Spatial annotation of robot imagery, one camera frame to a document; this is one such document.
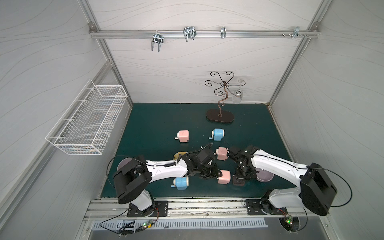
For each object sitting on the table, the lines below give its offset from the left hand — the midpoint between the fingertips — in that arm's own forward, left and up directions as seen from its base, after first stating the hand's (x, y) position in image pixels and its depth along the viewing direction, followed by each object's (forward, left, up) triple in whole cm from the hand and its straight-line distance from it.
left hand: (222, 178), depth 76 cm
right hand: (+2, -12, -5) cm, 13 cm away
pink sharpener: (+26, +22, -1) cm, 34 cm away
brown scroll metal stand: (+48, -4, -5) cm, 49 cm away
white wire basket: (+14, +66, +24) cm, 71 cm away
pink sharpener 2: (+14, -1, 0) cm, 14 cm away
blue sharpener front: (-3, +21, 0) cm, 21 cm away
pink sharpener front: (0, -2, -1) cm, 2 cm away
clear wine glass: (+55, -15, +9) cm, 57 cm away
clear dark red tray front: (0, -10, -7) cm, 12 cm away
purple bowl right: (+3, -24, -4) cm, 25 cm away
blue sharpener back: (+28, 0, -2) cm, 28 cm away
